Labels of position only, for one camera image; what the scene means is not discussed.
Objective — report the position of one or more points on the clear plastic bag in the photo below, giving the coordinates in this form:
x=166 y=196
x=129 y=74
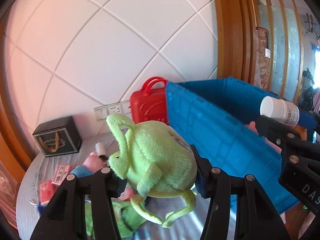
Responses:
x=7 y=195

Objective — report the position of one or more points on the black gift box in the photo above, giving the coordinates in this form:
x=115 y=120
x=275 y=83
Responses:
x=57 y=140

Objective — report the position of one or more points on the patterned brown hanging cloth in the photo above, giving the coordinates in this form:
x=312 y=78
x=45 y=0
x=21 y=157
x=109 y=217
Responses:
x=262 y=60

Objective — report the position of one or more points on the white double wall switch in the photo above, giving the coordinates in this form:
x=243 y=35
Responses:
x=100 y=113

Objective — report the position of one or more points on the red tissue packet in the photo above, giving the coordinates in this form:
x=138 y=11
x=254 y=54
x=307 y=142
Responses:
x=62 y=174

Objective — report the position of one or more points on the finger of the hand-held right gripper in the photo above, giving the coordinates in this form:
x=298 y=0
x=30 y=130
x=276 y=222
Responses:
x=307 y=120
x=275 y=130

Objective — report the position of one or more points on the wooden door frame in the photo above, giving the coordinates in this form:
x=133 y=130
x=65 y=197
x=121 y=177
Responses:
x=230 y=30

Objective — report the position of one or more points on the white pill bottle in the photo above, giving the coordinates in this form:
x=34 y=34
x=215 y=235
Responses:
x=275 y=110

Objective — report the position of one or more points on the red toy suitcase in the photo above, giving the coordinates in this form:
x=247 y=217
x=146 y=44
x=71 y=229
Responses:
x=147 y=107

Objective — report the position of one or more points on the white wall socket plate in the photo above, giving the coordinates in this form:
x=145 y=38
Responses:
x=126 y=108

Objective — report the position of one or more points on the cloth-covered round desktop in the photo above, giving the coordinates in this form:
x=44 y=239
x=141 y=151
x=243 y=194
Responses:
x=26 y=215

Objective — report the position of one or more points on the light green plush toy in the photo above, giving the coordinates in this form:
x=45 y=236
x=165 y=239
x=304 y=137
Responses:
x=160 y=155

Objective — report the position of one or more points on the white five-hole wall socket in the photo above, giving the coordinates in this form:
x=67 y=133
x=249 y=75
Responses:
x=114 y=110

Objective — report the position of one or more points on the wooden lattice glass partition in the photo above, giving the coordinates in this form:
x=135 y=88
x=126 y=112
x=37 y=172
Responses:
x=282 y=55

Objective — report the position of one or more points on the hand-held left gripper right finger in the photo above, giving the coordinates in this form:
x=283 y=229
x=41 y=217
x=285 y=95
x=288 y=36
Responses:
x=200 y=188

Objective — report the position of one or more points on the dark leafy plant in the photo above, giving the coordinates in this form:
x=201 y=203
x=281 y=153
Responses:
x=307 y=90

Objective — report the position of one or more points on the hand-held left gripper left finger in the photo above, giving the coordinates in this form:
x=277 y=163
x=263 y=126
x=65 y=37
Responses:
x=113 y=185

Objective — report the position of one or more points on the blue plastic crate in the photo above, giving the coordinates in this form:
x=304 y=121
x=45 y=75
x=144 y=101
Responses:
x=212 y=120

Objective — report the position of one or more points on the red and white box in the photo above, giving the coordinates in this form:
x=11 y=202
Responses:
x=48 y=191

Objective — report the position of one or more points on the pink soft item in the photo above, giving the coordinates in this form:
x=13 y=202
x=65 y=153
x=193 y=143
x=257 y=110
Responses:
x=271 y=146

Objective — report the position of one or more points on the dark green plush toy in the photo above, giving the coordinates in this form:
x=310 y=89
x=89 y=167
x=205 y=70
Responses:
x=130 y=220

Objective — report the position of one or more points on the pink and blue plush toy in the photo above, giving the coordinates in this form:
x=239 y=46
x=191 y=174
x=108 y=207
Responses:
x=93 y=163

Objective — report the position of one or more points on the brown wooden post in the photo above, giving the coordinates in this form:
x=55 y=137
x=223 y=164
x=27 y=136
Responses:
x=12 y=120

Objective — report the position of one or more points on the blue feather tassel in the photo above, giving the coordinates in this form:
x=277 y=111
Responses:
x=38 y=207

